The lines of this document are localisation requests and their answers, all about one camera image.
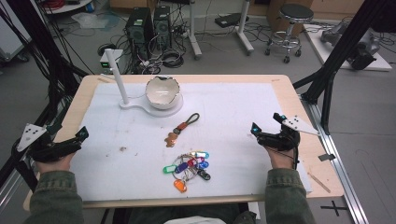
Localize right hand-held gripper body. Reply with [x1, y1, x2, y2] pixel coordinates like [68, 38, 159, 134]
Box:
[256, 115, 320, 152]

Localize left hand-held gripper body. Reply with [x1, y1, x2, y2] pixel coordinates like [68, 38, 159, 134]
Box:
[16, 123, 82, 163]

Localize white stand with post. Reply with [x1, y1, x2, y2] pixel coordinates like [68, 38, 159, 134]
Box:
[104, 48, 185, 119]

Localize brown leather bear keychain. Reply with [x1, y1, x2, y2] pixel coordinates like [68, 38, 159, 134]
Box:
[163, 112, 201, 148]

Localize ring of coloured key tags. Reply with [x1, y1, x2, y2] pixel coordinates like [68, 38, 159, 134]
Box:
[162, 150, 212, 194]

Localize person's left hand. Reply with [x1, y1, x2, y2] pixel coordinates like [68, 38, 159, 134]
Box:
[35, 152, 76, 174]

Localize person's right hand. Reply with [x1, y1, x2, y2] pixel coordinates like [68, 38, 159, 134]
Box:
[265, 146, 297, 171]

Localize white foam mat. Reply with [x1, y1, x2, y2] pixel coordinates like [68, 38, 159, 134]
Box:
[70, 82, 313, 203]

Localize thin wooden stick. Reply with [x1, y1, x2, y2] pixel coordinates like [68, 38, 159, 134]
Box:
[307, 172, 332, 194]

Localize white box with green light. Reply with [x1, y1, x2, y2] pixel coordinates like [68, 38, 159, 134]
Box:
[99, 49, 125, 75]

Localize white platform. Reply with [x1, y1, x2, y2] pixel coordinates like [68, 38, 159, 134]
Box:
[303, 22, 393, 72]

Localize white eggshell-shaped bowl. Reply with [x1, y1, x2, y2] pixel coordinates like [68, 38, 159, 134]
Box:
[145, 75, 181, 110]

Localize white desk leg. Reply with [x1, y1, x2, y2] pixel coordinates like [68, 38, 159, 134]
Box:
[186, 0, 204, 61]
[235, 0, 255, 56]

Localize round black stool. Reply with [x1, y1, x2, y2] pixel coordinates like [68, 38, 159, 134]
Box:
[264, 3, 315, 64]

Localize wooden cabinet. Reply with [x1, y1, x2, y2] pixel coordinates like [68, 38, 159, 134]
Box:
[265, 0, 365, 35]

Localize flat black box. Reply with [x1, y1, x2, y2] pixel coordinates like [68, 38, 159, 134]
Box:
[214, 12, 250, 29]

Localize white cloth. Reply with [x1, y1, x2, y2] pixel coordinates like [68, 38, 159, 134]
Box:
[163, 215, 228, 224]

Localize grey machine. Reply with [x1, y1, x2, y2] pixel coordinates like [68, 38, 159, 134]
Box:
[320, 21, 381, 71]

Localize clear plastic sheet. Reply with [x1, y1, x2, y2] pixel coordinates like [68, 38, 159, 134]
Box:
[70, 11, 120, 32]

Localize person's legs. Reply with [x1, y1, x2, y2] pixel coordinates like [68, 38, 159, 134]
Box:
[102, 203, 260, 224]

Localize large black computer tower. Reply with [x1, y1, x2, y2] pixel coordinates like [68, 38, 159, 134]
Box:
[125, 7, 155, 60]

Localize round white table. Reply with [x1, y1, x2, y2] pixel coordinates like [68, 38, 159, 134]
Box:
[41, 0, 94, 15]

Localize small black computer tower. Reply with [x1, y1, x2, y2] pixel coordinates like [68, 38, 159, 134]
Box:
[153, 5, 173, 50]

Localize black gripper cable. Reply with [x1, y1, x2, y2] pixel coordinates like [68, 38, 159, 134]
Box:
[267, 146, 301, 171]

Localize aluminium rail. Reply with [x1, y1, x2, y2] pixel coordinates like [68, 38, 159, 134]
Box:
[299, 92, 371, 224]

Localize black frame strut with cables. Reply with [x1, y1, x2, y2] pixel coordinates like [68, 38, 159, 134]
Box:
[0, 0, 94, 190]

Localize coil of black cables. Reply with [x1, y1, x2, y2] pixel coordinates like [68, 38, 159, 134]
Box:
[161, 49, 185, 69]

